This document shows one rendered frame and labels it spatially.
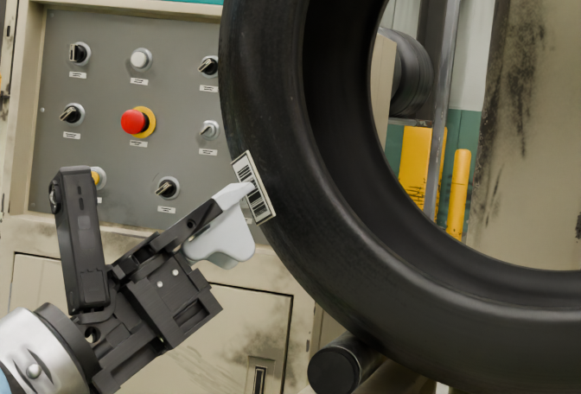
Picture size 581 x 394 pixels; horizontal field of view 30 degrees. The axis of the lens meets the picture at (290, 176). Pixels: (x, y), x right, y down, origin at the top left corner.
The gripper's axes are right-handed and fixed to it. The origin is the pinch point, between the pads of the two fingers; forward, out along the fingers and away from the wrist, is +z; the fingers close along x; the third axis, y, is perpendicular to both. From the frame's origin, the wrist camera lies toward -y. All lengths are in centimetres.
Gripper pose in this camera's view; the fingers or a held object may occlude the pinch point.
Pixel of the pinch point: (235, 187)
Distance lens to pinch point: 91.9
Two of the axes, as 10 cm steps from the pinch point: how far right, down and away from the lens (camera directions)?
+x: 3.9, -2.5, -8.9
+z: 7.1, -5.3, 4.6
